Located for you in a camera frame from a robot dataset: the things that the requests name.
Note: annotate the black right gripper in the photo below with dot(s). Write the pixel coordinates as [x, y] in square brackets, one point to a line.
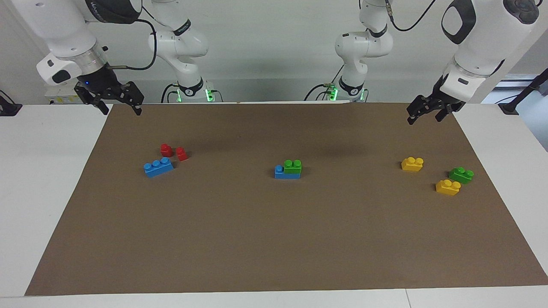
[107, 90]

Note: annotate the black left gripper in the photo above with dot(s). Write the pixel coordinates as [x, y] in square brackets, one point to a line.
[432, 102]

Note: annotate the green two-stud toy block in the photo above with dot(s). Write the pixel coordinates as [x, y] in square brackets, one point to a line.
[461, 175]
[293, 167]

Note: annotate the blue three-stud toy block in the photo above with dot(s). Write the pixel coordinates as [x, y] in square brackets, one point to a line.
[158, 167]
[280, 173]

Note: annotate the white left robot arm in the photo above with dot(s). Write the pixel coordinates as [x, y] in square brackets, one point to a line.
[483, 34]

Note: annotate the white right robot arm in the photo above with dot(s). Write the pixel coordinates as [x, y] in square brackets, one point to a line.
[64, 25]

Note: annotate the yellow two-stud toy block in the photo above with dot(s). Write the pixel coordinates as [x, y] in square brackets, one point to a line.
[448, 188]
[412, 164]

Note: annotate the small red toy block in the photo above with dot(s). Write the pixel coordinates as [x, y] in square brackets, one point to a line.
[182, 154]
[166, 150]

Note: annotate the white box with yellow label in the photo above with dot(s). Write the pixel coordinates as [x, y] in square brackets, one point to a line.
[60, 99]

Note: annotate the black stand pole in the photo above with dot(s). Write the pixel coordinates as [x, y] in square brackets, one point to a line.
[520, 96]

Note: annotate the black table clamp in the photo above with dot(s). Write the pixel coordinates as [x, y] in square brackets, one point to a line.
[8, 108]

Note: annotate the brown table mat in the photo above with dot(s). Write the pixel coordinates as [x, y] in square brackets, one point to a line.
[274, 239]

